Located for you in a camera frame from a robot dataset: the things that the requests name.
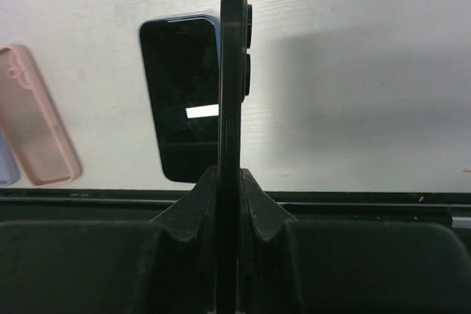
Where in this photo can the lilac phone case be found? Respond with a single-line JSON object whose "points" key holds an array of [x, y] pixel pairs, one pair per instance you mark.
{"points": [[10, 173]]}

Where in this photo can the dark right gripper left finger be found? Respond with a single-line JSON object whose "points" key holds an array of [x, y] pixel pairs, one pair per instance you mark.
{"points": [[80, 257]]}

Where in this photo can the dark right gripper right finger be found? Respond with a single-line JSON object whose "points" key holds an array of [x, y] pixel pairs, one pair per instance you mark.
{"points": [[346, 258]]}

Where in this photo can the black phone from lilac case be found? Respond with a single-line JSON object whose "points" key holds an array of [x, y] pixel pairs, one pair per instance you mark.
{"points": [[181, 64]]}

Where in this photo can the pink phone case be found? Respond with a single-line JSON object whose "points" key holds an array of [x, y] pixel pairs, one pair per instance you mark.
{"points": [[31, 124]]}

